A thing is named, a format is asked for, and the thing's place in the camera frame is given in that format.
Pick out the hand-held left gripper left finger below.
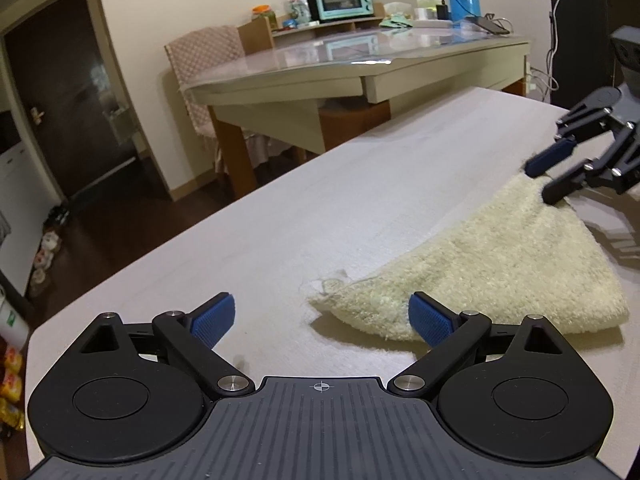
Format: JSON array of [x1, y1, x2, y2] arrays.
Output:
[[80, 291, 256, 400]]

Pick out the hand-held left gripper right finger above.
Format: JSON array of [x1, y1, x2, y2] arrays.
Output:
[[387, 292, 571, 402]]

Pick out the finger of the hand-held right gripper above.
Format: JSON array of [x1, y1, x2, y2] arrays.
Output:
[[523, 86, 632, 179], [541, 119, 640, 206]]

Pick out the cream yellow terry towel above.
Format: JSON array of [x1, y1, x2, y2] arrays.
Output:
[[305, 172, 630, 357]]

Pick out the black cabinet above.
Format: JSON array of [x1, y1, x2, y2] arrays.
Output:
[[547, 0, 619, 111]]

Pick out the smartphone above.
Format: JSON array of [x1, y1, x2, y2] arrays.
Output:
[[467, 15, 511, 36]]

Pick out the pink white slippers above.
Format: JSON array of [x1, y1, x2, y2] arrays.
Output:
[[29, 232, 64, 287]]

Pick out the wooden stool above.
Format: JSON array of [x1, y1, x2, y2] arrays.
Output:
[[319, 99, 392, 154]]

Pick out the green cloth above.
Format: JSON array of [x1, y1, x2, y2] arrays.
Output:
[[379, 2, 417, 29]]

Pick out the group of oil bottles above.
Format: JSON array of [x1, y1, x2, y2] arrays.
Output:
[[0, 344, 27, 432]]

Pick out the cream dining table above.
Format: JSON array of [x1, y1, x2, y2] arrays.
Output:
[[180, 27, 532, 197]]

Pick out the white grey cabinet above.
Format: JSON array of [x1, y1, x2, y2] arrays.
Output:
[[0, 110, 31, 297]]

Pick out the chair with checkered cover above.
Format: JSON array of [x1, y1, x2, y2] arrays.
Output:
[[163, 24, 247, 173]]

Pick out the dark wooden door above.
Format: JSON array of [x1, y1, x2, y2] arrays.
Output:
[[0, 0, 147, 202]]

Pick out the small wooden shelf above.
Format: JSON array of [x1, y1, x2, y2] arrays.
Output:
[[237, 2, 387, 57]]

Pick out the orange lid jar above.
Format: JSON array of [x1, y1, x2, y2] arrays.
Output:
[[251, 5, 279, 32]]

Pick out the white wall cables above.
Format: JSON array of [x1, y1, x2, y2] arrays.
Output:
[[525, 0, 562, 107]]

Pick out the clear plastic wall holder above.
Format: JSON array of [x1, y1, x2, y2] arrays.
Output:
[[102, 102, 137, 144]]

